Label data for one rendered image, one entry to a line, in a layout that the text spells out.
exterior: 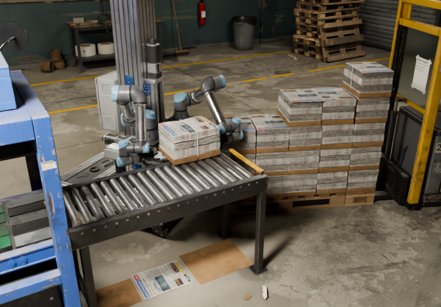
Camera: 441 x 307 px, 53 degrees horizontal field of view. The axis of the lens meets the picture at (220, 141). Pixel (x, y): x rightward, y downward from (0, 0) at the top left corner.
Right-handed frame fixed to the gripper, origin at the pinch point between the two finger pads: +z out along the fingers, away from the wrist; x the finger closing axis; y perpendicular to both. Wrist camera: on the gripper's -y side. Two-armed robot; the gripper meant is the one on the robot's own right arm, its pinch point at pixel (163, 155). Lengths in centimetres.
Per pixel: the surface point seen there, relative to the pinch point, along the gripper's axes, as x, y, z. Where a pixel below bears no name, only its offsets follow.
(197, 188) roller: -58, -2, -1
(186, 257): -23, -80, 5
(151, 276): -31, -80, -28
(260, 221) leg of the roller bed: -66, -37, 45
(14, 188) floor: 162, -74, -101
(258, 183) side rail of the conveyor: -67, -5, 41
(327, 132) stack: -22, -3, 145
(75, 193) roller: -27, -1, -71
